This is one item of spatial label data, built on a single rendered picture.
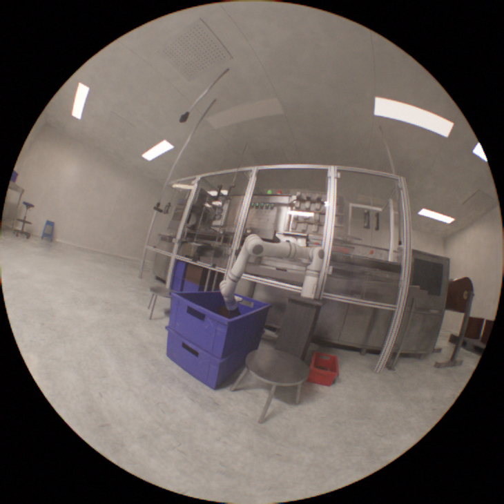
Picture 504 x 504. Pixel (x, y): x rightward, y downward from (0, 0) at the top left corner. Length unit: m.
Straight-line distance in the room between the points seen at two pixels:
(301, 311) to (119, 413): 1.03
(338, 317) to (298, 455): 1.29
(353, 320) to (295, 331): 0.85
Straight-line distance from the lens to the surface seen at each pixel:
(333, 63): 2.11
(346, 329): 1.72
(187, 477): 0.68
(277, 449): 0.78
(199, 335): 0.82
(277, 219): 2.12
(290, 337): 1.02
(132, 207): 5.66
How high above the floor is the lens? 0.66
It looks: 6 degrees up
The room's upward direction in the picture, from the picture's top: 13 degrees clockwise
